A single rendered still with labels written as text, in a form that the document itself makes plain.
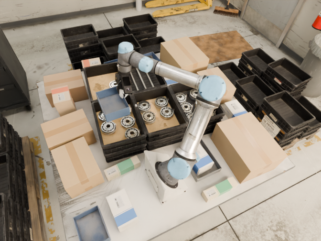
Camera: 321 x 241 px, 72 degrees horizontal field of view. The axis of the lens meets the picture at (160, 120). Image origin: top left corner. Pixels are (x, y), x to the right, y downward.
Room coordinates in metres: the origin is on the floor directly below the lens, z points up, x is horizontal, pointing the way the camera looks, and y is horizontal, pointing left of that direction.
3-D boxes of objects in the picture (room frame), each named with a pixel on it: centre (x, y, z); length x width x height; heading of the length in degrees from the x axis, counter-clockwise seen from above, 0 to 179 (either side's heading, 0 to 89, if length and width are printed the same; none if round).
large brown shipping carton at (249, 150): (0.87, -0.62, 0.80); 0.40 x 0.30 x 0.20; 27
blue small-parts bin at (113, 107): (0.91, 0.30, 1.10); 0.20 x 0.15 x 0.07; 29
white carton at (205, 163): (0.77, -0.28, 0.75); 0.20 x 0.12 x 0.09; 33
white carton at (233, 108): (1.22, -0.62, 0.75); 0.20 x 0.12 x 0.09; 26
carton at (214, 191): (0.56, -0.43, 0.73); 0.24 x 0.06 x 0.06; 120
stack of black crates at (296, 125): (1.47, -1.22, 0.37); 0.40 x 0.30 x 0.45; 28
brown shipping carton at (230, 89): (1.48, -0.45, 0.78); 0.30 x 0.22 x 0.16; 26
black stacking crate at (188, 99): (1.17, -0.25, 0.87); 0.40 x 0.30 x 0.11; 24
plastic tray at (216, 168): (0.77, -0.30, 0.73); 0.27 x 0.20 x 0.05; 30
